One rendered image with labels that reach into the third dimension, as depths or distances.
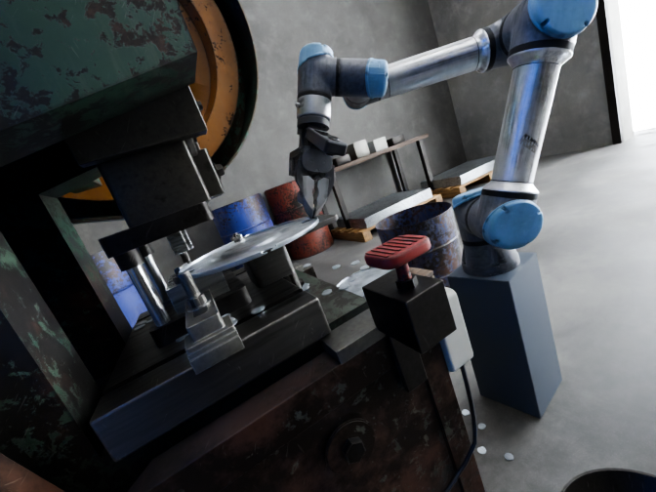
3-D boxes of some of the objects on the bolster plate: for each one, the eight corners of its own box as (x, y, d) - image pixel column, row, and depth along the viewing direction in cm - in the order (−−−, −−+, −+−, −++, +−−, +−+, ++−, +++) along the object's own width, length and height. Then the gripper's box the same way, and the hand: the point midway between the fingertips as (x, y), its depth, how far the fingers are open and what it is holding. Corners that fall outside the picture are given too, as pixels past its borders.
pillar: (171, 317, 51) (129, 239, 48) (171, 321, 49) (127, 240, 46) (157, 324, 50) (113, 245, 47) (156, 328, 48) (110, 246, 45)
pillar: (174, 296, 66) (142, 235, 62) (173, 298, 64) (141, 235, 60) (163, 301, 65) (130, 239, 62) (162, 303, 63) (129, 240, 60)
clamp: (226, 311, 53) (201, 258, 51) (245, 348, 38) (209, 272, 36) (192, 329, 51) (163, 273, 49) (196, 375, 36) (154, 297, 33)
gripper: (321, 132, 75) (318, 220, 76) (286, 124, 71) (283, 218, 71) (339, 121, 67) (335, 219, 68) (300, 112, 63) (296, 217, 64)
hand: (313, 212), depth 67 cm, fingers closed
